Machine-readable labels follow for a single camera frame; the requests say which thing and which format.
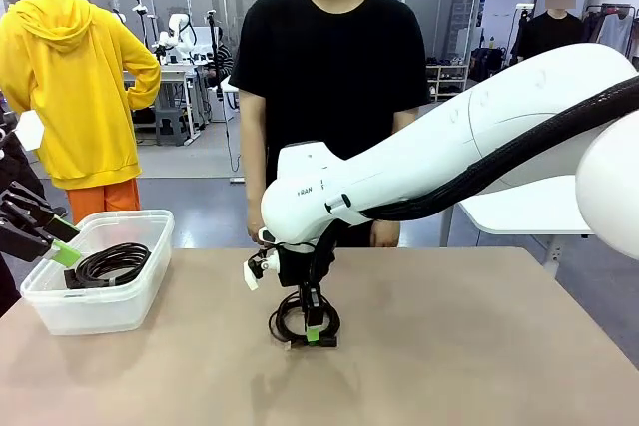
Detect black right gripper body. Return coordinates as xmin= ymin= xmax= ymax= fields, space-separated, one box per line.
xmin=278 ymin=244 xmax=334 ymax=290

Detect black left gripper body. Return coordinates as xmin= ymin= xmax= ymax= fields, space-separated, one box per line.
xmin=0 ymin=151 xmax=46 ymax=201

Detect thin black USB cable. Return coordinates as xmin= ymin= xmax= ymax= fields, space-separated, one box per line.
xmin=268 ymin=290 xmax=341 ymax=349

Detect black power cable with tie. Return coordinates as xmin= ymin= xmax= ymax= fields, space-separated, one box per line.
xmin=63 ymin=242 xmax=152 ymax=291

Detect person's right forearm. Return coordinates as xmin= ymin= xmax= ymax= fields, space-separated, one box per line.
xmin=242 ymin=146 xmax=269 ymax=220

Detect person's left hand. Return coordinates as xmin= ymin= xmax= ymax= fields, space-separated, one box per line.
xmin=369 ymin=219 xmax=400 ymax=249

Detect orange shorts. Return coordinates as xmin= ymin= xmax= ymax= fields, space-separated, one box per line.
xmin=67 ymin=179 xmax=142 ymax=225

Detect clear plastic storage bin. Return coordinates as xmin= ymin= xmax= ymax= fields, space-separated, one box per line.
xmin=19 ymin=209 xmax=175 ymax=336

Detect yellow hoodie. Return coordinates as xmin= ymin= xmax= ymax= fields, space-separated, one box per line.
xmin=0 ymin=0 xmax=162 ymax=192

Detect grey step stool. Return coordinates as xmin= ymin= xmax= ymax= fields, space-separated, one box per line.
xmin=154 ymin=106 xmax=190 ymax=147

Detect white robot workbench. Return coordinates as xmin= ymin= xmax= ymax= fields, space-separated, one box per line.
xmin=130 ymin=62 xmax=204 ymax=147

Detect person in black T-shirt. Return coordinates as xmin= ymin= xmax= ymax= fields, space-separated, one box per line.
xmin=228 ymin=0 xmax=430 ymax=249

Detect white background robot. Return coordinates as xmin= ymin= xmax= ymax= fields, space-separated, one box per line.
xmin=152 ymin=11 xmax=199 ymax=66

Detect person in striped shirt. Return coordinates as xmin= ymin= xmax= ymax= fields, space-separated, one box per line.
xmin=214 ymin=44 xmax=235 ymax=84

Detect white table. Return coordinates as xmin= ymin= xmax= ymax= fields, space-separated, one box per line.
xmin=438 ymin=176 xmax=595 ymax=277

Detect white shoe rack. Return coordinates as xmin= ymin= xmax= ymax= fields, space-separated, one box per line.
xmin=426 ymin=64 xmax=470 ymax=101

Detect black bags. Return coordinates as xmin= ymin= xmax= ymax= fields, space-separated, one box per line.
xmin=470 ymin=46 xmax=515 ymax=83

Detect bystander in black shirt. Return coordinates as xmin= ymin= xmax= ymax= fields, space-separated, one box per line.
xmin=515 ymin=0 xmax=586 ymax=64

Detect grey sleeveless top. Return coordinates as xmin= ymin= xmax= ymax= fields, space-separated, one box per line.
xmin=596 ymin=14 xmax=634 ymax=56

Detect black clothes rack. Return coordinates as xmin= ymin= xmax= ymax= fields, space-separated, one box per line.
xmin=581 ymin=4 xmax=639 ymax=71

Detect right wrist camera assembly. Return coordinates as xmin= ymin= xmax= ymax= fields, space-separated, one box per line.
xmin=243 ymin=240 xmax=281 ymax=291

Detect tripod with white camera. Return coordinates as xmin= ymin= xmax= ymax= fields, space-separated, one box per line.
xmin=130 ymin=0 xmax=151 ymax=41

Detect black right arm cable sleeve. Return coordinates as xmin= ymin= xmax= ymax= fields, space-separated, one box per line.
xmin=279 ymin=74 xmax=639 ymax=297

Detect black camera tripod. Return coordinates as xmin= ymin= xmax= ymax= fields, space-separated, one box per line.
xmin=205 ymin=9 xmax=232 ymax=148

